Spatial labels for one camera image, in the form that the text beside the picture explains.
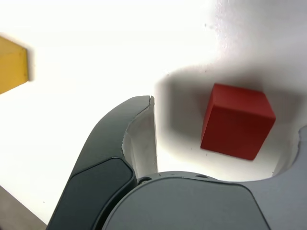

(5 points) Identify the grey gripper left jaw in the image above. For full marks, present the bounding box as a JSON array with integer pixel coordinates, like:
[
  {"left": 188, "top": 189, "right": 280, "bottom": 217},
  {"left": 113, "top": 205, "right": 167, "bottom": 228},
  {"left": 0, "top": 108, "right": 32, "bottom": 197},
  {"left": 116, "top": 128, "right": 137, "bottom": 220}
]
[{"left": 47, "top": 95, "right": 159, "bottom": 230}]

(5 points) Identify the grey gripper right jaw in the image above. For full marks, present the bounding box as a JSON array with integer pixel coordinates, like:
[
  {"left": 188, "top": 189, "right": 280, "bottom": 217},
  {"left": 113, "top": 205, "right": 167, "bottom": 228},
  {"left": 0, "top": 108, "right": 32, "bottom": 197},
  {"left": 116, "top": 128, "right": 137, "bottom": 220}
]
[{"left": 100, "top": 125, "right": 307, "bottom": 230}]

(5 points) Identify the red cube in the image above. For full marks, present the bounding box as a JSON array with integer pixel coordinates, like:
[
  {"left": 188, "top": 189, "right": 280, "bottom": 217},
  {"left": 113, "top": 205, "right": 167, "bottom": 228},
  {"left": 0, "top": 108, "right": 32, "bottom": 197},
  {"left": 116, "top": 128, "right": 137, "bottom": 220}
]
[{"left": 200, "top": 83, "right": 276, "bottom": 161}]

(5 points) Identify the yellow cube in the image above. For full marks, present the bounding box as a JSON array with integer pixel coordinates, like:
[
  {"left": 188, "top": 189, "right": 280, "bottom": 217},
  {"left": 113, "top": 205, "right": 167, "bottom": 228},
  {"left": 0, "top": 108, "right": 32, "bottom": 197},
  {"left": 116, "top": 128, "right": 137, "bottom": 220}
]
[{"left": 0, "top": 35, "right": 28, "bottom": 95}]

